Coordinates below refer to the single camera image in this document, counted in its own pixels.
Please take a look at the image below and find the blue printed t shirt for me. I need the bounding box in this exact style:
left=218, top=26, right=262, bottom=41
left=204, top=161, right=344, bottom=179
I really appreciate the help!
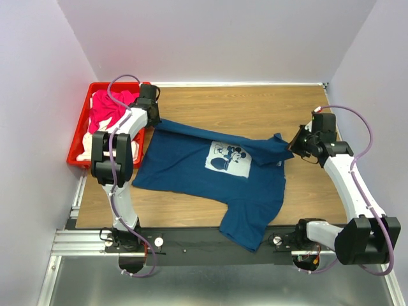
left=132, top=120, right=294, bottom=252

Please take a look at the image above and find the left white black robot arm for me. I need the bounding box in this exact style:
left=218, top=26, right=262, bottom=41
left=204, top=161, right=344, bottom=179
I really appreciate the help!
left=91, top=84, right=161, bottom=252

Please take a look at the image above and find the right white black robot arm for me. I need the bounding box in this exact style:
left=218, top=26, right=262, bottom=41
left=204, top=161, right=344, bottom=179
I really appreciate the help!
left=288, top=106, right=401, bottom=269

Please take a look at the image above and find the white t shirt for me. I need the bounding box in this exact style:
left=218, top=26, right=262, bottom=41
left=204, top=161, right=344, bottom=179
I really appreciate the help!
left=76, top=117, right=140, bottom=162

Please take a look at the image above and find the magenta t shirt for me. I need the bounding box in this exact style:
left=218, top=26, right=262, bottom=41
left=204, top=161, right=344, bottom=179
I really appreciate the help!
left=89, top=90, right=139, bottom=134

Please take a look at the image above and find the red plastic bin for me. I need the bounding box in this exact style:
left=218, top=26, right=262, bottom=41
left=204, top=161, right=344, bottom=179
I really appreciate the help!
left=66, top=82, right=145, bottom=170

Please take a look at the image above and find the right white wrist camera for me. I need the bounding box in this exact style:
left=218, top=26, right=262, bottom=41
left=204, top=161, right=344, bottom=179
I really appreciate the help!
left=311, top=106, right=324, bottom=133

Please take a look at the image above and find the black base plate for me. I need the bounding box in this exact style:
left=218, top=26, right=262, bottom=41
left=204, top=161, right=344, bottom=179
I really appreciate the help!
left=105, top=225, right=339, bottom=267

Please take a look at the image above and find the aluminium frame rail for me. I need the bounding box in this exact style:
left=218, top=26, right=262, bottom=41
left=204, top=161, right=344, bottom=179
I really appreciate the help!
left=36, top=167, right=108, bottom=306

